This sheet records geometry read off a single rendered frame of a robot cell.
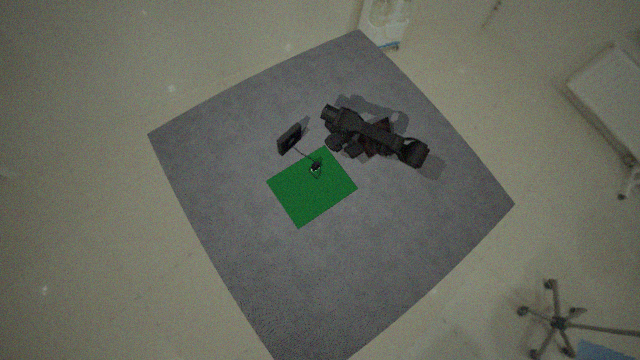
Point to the black cable with plug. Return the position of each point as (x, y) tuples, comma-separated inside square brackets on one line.
[(314, 166)]

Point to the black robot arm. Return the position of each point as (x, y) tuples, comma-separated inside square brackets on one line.
[(348, 121)]

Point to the green circuit board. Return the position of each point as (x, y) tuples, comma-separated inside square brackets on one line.
[(305, 197)]

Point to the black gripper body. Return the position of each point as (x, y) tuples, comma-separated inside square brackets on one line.
[(354, 148)]

